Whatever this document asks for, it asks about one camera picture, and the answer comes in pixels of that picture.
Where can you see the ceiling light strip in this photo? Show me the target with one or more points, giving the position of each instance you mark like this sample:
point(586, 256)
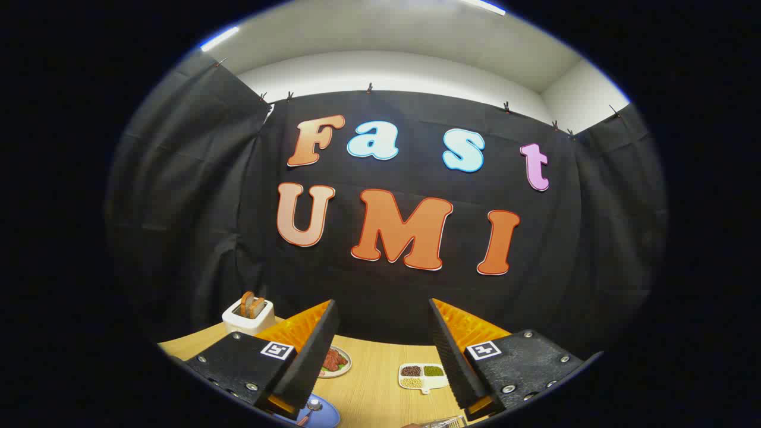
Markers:
point(484, 6)
point(219, 38)

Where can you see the brown meat pieces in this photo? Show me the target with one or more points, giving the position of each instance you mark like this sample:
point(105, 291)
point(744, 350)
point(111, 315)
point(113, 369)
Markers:
point(334, 360)

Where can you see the pile of green beans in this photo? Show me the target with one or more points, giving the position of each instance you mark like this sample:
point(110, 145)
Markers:
point(433, 371)

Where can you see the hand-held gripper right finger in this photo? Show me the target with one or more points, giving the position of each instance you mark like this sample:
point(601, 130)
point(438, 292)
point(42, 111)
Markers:
point(455, 362)

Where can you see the blue round plate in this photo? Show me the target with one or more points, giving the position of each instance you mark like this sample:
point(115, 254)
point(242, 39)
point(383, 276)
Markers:
point(328, 416)

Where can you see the pile of dark red beans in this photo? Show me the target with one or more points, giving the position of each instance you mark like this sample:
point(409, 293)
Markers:
point(411, 371)

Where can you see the brown toast slice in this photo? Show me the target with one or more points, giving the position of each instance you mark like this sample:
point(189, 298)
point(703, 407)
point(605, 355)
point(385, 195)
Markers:
point(258, 307)
point(245, 303)

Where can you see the pile of yellow soybeans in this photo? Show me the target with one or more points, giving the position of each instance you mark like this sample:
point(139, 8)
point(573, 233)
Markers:
point(411, 383)

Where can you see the white divided tray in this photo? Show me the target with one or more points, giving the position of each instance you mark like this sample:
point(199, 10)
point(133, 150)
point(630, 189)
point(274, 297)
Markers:
point(437, 383)

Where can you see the white oval plate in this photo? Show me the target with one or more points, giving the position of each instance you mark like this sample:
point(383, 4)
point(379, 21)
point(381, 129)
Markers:
point(345, 370)

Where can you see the white toaster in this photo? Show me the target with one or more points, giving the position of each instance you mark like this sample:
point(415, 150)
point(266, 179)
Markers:
point(238, 324)

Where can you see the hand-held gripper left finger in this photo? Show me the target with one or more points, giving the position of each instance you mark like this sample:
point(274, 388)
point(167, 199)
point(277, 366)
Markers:
point(312, 362)

